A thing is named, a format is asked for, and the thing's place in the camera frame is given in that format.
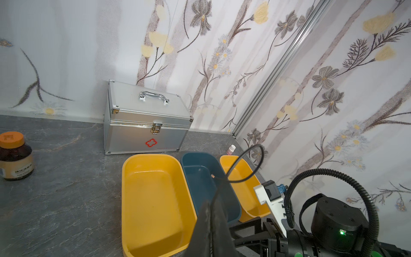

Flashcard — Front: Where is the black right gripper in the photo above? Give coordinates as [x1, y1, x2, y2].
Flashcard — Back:
[229, 218, 287, 257]

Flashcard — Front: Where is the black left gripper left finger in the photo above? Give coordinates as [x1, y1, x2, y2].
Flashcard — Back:
[183, 201, 212, 257]

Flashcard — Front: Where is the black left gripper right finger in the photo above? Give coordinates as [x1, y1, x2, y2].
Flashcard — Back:
[211, 199, 238, 257]

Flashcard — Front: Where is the black cable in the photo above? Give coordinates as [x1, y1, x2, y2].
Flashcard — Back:
[210, 143, 265, 206]

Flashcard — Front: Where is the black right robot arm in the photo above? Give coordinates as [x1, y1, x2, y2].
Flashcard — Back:
[230, 169, 411, 257]

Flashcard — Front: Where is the left yellow plastic bin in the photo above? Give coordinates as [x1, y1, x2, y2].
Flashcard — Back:
[122, 154, 197, 257]

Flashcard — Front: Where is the yellow plastic bin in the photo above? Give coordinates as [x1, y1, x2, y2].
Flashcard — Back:
[229, 159, 270, 223]
[122, 154, 197, 257]

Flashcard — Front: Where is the teal plastic bin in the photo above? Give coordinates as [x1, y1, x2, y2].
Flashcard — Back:
[180, 152, 241, 225]

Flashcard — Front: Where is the right yellow plastic bin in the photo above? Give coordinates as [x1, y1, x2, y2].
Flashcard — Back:
[229, 159, 270, 223]

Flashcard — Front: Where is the small white pink bottle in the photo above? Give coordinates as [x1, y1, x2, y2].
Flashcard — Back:
[226, 145, 236, 155]

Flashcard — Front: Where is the silver first aid case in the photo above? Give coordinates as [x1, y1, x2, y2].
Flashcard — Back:
[104, 80, 194, 155]

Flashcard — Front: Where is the brown bottle orange cap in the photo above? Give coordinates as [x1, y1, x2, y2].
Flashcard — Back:
[1, 131, 34, 181]

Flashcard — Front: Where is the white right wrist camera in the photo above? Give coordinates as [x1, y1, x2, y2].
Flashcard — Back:
[253, 180, 287, 238]

